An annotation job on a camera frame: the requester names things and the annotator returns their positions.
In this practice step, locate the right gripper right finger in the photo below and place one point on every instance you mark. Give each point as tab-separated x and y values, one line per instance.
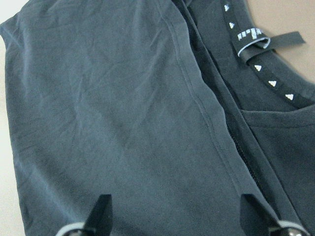
255	219

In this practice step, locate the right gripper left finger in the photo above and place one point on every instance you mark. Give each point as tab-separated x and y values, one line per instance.
100	220

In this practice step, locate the black graphic t-shirt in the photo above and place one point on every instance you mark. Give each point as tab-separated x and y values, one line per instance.
174	107

